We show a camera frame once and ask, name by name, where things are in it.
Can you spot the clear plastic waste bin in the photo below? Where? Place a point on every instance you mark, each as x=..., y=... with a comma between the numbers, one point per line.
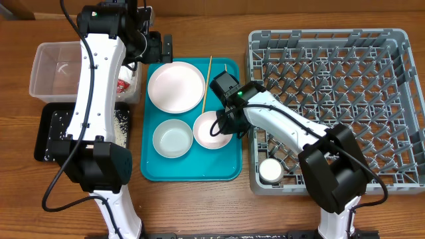
x=56, y=70

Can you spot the white cup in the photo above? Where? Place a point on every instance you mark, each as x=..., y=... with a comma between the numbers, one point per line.
x=271, y=170

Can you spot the left wooden chopstick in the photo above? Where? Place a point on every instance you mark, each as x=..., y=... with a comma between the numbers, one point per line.
x=207, y=84

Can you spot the red snack wrapper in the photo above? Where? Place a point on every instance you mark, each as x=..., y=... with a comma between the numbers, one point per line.
x=122, y=86

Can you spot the teal serving tray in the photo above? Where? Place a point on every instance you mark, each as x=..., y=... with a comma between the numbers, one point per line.
x=199, y=163

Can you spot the grey bowl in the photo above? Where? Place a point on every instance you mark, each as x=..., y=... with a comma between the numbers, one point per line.
x=172, y=138

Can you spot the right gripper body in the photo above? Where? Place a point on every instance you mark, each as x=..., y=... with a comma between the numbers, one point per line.
x=227, y=127

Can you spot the grey dishwasher rack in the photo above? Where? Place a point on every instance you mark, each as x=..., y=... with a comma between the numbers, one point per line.
x=365, y=79

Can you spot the large white plate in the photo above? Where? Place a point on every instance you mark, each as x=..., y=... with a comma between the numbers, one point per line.
x=176, y=87

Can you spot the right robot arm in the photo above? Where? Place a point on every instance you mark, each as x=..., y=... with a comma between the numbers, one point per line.
x=334, y=169

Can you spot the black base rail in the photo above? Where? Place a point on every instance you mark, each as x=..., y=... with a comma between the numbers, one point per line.
x=297, y=234

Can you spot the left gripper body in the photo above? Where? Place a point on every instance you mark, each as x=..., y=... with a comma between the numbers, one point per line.
x=154, y=54

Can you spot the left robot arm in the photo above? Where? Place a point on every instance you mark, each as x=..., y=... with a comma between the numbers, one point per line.
x=113, y=35

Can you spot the cooked white rice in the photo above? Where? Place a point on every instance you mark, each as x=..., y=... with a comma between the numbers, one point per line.
x=60, y=121

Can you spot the black waste tray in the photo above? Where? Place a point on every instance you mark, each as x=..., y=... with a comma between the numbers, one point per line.
x=46, y=118

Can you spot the white napkin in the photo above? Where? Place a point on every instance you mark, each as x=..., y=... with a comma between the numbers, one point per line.
x=126, y=73

